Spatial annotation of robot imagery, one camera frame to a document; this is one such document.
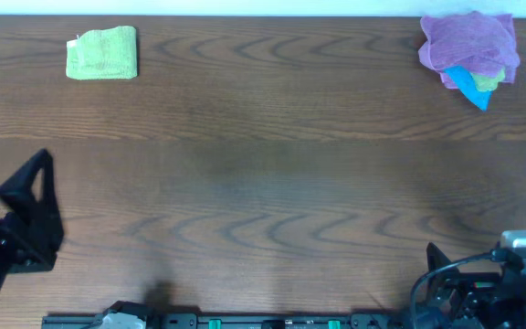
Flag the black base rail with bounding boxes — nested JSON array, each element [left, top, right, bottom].
[[41, 313, 407, 329]]

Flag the green clamp on rail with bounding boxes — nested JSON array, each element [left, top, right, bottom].
[[208, 319, 222, 329], [328, 320, 341, 329]]

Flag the purple cloth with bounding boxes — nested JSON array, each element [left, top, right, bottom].
[[418, 11, 521, 89]]

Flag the yellow-green small cloth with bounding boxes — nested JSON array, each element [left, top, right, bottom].
[[471, 68, 505, 92]]

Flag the green microfiber cloth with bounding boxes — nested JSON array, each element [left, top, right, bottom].
[[66, 26, 138, 80]]

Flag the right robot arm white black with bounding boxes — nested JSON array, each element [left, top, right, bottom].
[[404, 243, 526, 328]]

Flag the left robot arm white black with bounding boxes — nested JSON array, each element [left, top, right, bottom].
[[0, 149, 64, 291]]

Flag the blue cloth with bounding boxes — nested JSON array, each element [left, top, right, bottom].
[[444, 66, 492, 111]]

